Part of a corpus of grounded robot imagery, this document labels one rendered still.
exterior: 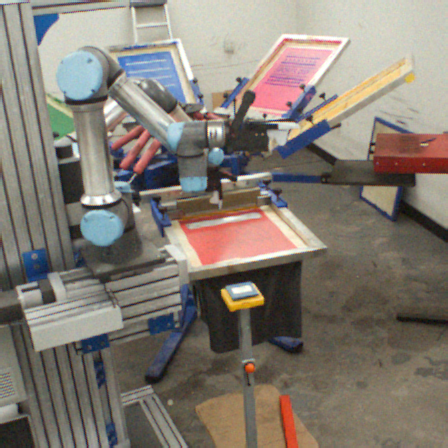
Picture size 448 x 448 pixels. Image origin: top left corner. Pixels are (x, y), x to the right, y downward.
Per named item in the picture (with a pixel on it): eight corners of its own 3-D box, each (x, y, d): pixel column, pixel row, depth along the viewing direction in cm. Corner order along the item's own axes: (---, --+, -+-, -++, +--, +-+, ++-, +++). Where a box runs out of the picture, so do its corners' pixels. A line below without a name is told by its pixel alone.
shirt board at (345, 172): (414, 174, 369) (415, 160, 366) (415, 198, 334) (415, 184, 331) (195, 169, 404) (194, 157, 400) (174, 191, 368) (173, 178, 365)
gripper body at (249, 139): (270, 147, 177) (226, 149, 178) (268, 116, 175) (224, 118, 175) (271, 151, 170) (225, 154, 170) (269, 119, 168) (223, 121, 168)
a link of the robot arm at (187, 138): (171, 149, 179) (168, 119, 175) (210, 146, 178) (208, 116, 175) (168, 157, 172) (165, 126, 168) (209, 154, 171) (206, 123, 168)
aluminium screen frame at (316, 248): (327, 255, 260) (327, 247, 258) (186, 281, 247) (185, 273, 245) (265, 194, 330) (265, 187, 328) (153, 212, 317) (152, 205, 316)
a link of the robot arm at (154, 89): (164, 75, 246) (230, 152, 278) (149, 72, 253) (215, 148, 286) (146, 97, 243) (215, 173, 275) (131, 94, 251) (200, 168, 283)
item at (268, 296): (305, 338, 283) (303, 250, 266) (207, 359, 273) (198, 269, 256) (303, 334, 286) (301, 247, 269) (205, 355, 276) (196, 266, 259)
